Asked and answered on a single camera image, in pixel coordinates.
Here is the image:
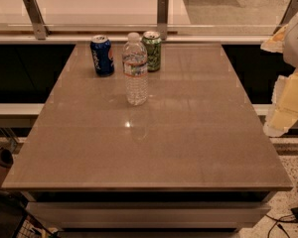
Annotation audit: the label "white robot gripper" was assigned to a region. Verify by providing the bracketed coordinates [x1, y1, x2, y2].
[260, 13, 298, 137]

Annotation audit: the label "clear plastic water bottle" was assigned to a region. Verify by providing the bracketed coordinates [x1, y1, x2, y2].
[122, 32, 148, 106]

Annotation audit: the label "green soda can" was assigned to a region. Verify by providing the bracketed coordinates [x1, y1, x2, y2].
[142, 31, 162, 72]

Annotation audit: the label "blue Pepsi soda can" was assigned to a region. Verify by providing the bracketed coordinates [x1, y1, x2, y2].
[90, 35, 114, 76]

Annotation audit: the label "white drawer front under table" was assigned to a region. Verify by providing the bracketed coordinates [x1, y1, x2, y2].
[27, 202, 270, 229]

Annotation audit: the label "brown cylindrical container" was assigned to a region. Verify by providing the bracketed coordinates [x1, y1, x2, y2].
[0, 147, 14, 190]

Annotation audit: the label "right metal railing bracket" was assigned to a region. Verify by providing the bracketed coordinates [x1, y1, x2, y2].
[274, 0, 298, 33]

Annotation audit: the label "metal railing bracket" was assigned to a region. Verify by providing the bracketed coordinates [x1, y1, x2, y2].
[23, 0, 49, 40]
[157, 0, 169, 40]
[274, 0, 298, 33]

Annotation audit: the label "middle metal railing bracket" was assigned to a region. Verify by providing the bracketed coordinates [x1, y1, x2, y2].
[157, 0, 169, 40]

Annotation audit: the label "black cables on floor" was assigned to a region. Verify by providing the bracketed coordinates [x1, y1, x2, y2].
[264, 177, 298, 238]

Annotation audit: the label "left metal railing bracket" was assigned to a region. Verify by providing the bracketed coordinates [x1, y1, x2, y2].
[23, 0, 49, 40]

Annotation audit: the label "black wire basket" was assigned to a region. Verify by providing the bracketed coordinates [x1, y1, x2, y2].
[0, 189, 57, 238]

